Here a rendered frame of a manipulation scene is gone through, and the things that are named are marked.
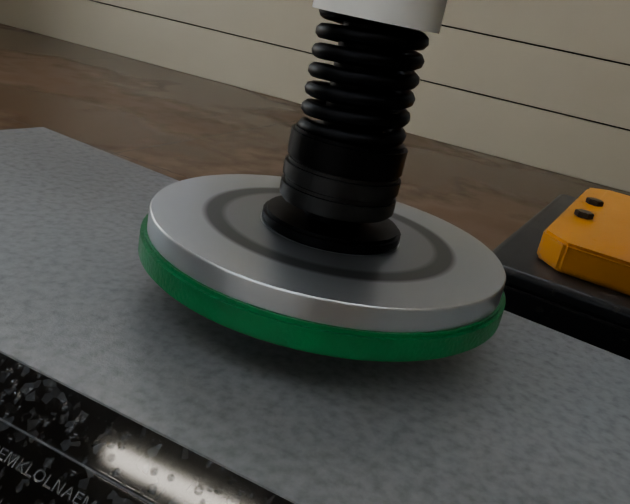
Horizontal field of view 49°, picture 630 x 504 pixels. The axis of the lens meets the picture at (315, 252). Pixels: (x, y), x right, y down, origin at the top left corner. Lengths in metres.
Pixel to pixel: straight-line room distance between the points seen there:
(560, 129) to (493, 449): 6.07
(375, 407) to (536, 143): 6.09
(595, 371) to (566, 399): 0.06
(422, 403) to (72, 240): 0.26
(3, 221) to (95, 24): 7.84
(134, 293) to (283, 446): 0.16
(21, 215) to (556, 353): 0.38
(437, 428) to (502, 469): 0.04
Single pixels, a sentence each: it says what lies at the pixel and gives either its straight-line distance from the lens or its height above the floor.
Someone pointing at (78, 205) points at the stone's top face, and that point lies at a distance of 0.56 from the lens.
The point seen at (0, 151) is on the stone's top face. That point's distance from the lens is 0.69.
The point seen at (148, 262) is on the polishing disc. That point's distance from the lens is 0.37.
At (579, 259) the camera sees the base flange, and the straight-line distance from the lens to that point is 0.93.
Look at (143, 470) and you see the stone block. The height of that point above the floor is 0.81.
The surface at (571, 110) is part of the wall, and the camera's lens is 6.37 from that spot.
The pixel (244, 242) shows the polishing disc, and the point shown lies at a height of 0.88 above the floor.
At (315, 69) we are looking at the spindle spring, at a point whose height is 0.97.
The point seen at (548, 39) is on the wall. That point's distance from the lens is 6.37.
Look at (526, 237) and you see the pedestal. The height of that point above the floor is 0.74.
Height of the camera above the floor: 1.01
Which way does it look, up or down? 20 degrees down
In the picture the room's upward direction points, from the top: 12 degrees clockwise
